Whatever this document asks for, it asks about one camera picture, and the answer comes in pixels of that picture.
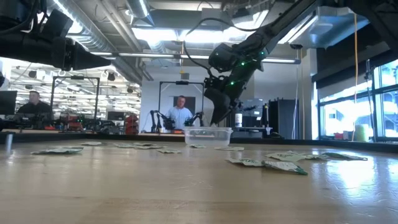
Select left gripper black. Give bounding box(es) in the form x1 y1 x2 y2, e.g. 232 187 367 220
51 37 112 72

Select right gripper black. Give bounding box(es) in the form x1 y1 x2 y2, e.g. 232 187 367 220
205 62 256 126

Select clear plastic bin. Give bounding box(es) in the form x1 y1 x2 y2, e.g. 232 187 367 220
183 126 233 147

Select grey cabinet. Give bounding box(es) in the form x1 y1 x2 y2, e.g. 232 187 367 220
241 98 265 128

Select person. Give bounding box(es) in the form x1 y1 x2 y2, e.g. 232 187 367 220
164 95 195 131
14 90 53 128

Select black cabinet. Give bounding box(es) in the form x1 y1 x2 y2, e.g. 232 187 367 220
267 98 300 140

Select long ceiling light tube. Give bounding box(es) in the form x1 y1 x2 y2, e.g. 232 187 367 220
90 51 302 65

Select red storage bins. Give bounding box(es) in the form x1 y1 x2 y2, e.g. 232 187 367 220
124 114 140 135

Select black monitor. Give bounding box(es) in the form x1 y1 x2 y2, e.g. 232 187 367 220
0 90 18 116

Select grey ceiling box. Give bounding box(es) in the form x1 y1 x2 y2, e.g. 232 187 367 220
200 7 223 27

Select pale green cylinder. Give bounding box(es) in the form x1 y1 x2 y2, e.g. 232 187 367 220
354 124 370 142

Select black tripod stand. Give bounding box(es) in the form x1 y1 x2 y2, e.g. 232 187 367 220
363 58 379 142

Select black gantry frame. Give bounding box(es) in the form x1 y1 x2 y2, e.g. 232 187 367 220
49 75 101 133
158 80 206 133

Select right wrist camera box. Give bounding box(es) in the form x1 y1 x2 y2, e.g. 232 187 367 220
203 75 231 91

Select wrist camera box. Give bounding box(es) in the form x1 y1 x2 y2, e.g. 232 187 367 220
39 8 75 43
203 75 231 91

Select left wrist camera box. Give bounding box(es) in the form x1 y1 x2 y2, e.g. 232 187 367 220
39 8 75 43

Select black aluminium table frame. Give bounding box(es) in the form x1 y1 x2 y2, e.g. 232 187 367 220
0 132 398 154

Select white hanging cable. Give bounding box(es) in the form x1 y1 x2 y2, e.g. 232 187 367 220
291 49 300 140

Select right wrist camera black cable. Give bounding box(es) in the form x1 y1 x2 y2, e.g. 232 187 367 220
182 17 265 78

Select silver metal post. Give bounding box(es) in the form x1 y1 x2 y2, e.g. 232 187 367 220
4 132 15 154

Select large silver ceiling duct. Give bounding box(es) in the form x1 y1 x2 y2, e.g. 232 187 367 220
278 6 371 50

